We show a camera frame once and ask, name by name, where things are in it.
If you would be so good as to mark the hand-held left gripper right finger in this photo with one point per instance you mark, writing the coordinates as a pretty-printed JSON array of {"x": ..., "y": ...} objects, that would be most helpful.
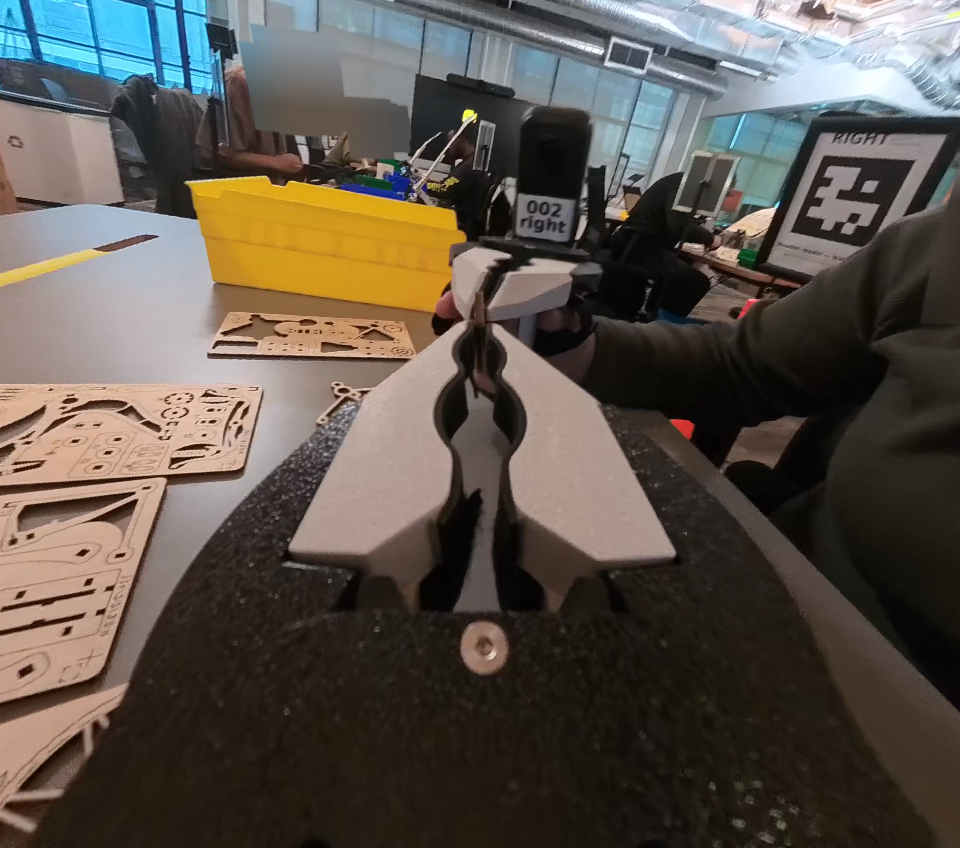
[{"x": 585, "y": 488}]

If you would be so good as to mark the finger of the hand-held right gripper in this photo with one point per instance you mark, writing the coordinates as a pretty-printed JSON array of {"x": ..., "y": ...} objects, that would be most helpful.
[
  {"x": 532, "y": 293},
  {"x": 469, "y": 278}
]

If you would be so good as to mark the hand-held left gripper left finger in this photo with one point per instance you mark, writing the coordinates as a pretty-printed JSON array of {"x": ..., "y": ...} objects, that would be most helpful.
[{"x": 360, "y": 488}]

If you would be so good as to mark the small wooden parts card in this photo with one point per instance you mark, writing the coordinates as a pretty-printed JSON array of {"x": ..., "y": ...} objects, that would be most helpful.
[{"x": 478, "y": 315}]

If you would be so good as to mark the person's right forearm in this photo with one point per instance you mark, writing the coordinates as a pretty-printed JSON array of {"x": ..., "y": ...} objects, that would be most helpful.
[{"x": 712, "y": 353}]

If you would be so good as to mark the loose wooden model part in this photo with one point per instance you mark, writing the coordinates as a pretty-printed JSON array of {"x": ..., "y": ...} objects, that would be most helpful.
[{"x": 341, "y": 394}]

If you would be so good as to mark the wooden sheet with slotted parts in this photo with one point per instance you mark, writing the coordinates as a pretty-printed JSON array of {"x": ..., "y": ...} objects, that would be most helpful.
[{"x": 112, "y": 563}]

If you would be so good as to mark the person's right hand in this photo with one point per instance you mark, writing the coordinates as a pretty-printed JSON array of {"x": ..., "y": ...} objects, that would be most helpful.
[{"x": 559, "y": 323}]

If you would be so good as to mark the blue plastic bin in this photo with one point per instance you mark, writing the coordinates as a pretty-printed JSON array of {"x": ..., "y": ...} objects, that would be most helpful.
[{"x": 371, "y": 190}]

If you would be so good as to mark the yellow plastic bin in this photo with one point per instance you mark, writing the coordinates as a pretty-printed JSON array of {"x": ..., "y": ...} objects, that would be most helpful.
[{"x": 322, "y": 247}]

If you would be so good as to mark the wooden sheet with curved cutouts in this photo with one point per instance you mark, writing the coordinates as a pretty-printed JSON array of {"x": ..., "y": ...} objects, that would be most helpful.
[{"x": 217, "y": 443}]

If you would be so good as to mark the monitor on stand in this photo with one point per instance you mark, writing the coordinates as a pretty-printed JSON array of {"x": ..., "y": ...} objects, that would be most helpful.
[{"x": 709, "y": 181}]

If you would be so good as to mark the wooden sheet with large cutouts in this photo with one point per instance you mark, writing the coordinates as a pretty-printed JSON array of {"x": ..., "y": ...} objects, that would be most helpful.
[{"x": 247, "y": 345}]

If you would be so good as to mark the framed black white marker sign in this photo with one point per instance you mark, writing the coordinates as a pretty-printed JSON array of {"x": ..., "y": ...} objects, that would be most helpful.
[{"x": 795, "y": 187}]

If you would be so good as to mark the person's torso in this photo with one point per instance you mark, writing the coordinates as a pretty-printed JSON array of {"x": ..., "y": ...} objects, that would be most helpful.
[{"x": 885, "y": 503}]

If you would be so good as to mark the yellow tape strip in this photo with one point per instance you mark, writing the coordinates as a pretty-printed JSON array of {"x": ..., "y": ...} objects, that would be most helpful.
[{"x": 45, "y": 269}]

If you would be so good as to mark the wooden sheet with wheels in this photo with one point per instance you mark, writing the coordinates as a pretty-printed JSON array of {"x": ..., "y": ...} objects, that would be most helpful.
[{"x": 37, "y": 735}]

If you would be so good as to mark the black wall screen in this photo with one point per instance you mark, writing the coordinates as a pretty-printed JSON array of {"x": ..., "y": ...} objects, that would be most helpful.
[{"x": 435, "y": 112}]

